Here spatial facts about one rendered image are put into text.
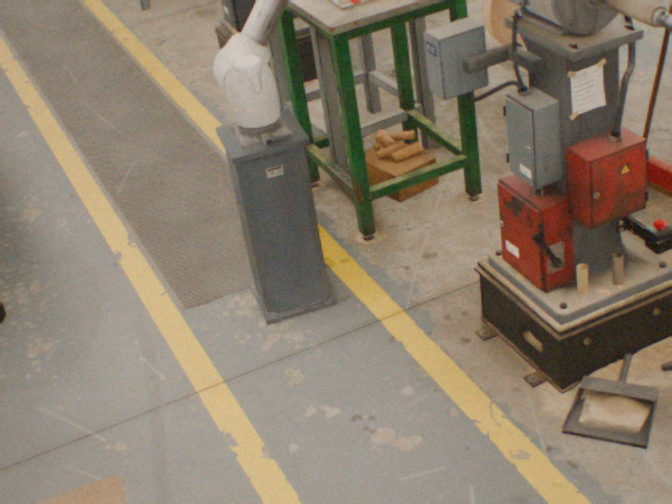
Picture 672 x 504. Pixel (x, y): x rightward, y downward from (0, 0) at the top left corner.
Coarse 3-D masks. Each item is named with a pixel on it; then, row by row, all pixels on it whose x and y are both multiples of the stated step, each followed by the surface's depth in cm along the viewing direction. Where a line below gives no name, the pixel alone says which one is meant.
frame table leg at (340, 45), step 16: (336, 48) 411; (336, 64) 417; (336, 80) 422; (352, 80) 420; (352, 96) 423; (352, 112) 426; (352, 128) 429; (352, 144) 433; (352, 160) 437; (352, 176) 443; (368, 192) 446; (368, 208) 449; (368, 224) 453
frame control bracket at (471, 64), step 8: (496, 48) 342; (504, 48) 341; (472, 56) 340; (480, 56) 339; (488, 56) 339; (496, 56) 340; (504, 56) 341; (464, 64) 339; (472, 64) 337; (480, 64) 338; (488, 64) 340; (472, 72) 339
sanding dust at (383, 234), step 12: (324, 180) 506; (324, 192) 497; (492, 192) 476; (468, 204) 470; (480, 204) 469; (384, 228) 464; (348, 240) 460; (360, 240) 458; (372, 240) 457; (384, 240) 456
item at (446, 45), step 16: (432, 32) 339; (448, 32) 337; (464, 32) 336; (480, 32) 338; (432, 48) 339; (448, 48) 336; (464, 48) 338; (480, 48) 341; (432, 64) 343; (448, 64) 338; (432, 80) 347; (448, 80) 341; (464, 80) 344; (480, 80) 346; (512, 80) 338; (448, 96) 344; (480, 96) 349
